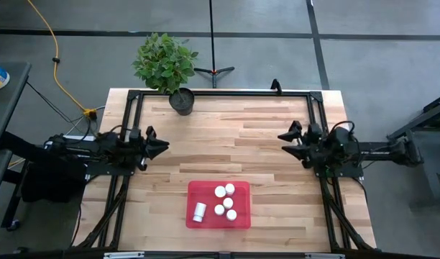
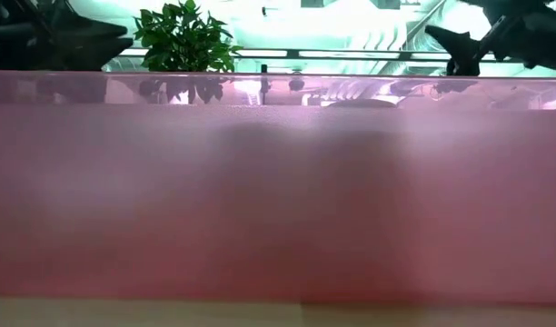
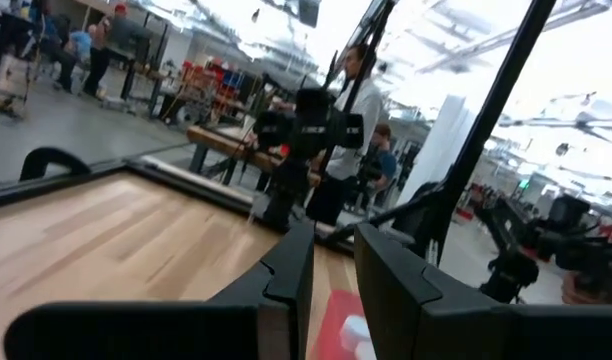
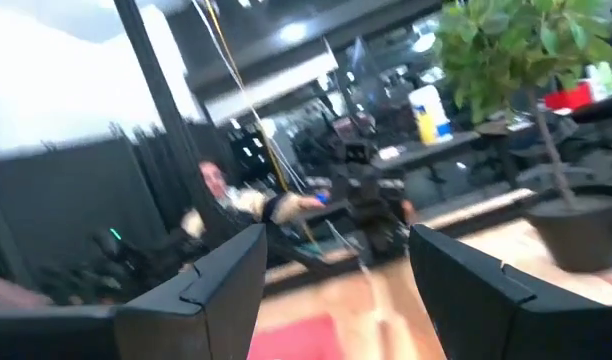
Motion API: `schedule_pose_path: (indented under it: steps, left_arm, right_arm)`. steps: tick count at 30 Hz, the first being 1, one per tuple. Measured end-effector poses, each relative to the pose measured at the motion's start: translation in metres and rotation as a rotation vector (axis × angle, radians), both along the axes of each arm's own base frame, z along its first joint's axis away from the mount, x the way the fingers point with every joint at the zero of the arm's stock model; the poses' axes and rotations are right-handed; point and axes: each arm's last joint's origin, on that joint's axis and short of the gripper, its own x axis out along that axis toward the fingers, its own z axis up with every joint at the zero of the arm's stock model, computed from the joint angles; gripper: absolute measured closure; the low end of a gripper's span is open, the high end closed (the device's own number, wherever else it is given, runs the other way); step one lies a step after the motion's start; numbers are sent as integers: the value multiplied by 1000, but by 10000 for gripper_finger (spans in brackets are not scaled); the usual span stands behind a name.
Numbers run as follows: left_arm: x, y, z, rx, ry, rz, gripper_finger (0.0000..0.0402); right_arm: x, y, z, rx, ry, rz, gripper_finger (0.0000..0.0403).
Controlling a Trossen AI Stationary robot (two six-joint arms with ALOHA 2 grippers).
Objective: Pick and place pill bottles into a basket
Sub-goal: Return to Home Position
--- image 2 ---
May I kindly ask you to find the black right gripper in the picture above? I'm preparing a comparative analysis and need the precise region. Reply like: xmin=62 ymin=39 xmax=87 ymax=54
xmin=425 ymin=15 xmax=541 ymax=76

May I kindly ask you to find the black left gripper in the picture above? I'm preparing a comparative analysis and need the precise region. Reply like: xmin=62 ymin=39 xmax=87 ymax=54
xmin=18 ymin=18 xmax=134 ymax=72

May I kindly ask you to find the red translucent plastic basket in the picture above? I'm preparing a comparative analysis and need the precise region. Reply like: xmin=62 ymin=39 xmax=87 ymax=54
xmin=0 ymin=70 xmax=556 ymax=306

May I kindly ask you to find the green potted plant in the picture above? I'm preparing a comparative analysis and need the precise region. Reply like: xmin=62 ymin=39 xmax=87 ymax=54
xmin=133 ymin=0 xmax=243 ymax=74

